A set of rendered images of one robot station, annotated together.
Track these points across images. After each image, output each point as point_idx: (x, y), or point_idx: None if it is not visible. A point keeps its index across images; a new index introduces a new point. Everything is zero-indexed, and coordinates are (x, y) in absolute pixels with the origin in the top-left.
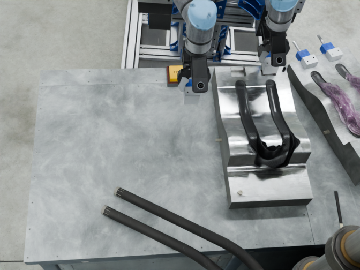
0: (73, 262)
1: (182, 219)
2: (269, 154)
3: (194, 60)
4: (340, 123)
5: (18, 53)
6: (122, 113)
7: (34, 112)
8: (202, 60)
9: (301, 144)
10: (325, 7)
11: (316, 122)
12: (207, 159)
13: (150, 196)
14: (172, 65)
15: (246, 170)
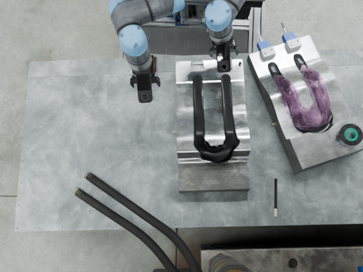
0: None
1: (133, 206)
2: (213, 150)
3: (138, 74)
4: (287, 118)
5: (41, 17)
6: (96, 103)
7: None
8: (145, 74)
9: (242, 143)
10: None
11: (268, 112)
12: (165, 147)
13: (115, 179)
14: (168, 31)
15: (194, 162)
